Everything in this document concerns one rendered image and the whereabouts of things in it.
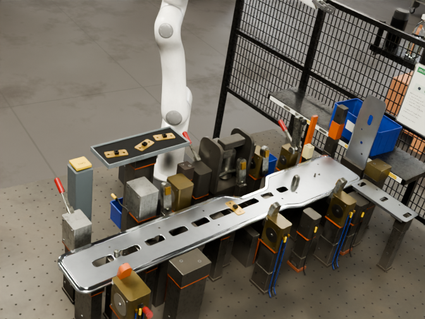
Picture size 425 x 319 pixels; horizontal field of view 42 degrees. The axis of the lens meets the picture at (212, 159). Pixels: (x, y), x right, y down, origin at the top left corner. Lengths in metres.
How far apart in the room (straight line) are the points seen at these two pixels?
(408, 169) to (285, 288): 0.82
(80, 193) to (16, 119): 2.59
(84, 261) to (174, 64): 0.89
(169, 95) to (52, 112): 2.46
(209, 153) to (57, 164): 2.03
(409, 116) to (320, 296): 0.97
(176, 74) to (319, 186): 0.77
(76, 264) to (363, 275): 1.26
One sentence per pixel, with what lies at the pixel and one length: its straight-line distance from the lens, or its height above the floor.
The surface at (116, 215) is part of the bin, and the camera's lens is 2.46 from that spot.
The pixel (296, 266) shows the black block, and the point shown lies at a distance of 2.42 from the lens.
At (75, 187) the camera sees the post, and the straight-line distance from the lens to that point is 2.06.
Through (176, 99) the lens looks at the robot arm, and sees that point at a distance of 2.34.
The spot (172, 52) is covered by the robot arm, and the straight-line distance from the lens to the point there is 2.28.
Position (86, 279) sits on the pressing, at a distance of 1.84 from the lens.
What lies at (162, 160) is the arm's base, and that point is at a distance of 2.57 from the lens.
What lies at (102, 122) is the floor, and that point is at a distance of 4.60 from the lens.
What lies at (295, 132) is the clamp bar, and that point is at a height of 1.15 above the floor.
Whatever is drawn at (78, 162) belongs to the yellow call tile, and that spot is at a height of 1.16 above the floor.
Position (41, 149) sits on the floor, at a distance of 4.25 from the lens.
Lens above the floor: 2.32
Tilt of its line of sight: 33 degrees down
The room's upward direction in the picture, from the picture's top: 10 degrees clockwise
